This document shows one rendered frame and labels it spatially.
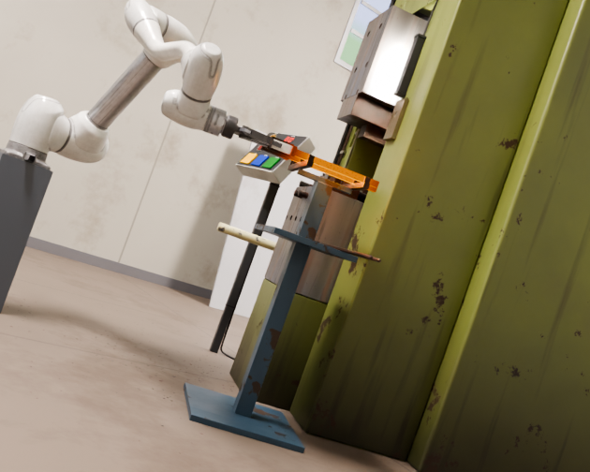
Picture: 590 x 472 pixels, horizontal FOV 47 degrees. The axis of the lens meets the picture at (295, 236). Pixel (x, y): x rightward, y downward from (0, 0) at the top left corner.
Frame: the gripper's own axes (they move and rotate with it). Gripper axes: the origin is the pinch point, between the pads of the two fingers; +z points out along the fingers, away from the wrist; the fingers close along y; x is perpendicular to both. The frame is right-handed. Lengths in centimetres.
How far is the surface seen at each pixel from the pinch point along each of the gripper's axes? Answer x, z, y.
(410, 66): 56, 44, -40
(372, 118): 35, 41, -59
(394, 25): 75, 35, -54
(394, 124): 31, 44, -35
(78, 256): -90, -80, -319
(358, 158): 21, 48, -86
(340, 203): -6, 37, -45
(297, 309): -53, 35, -45
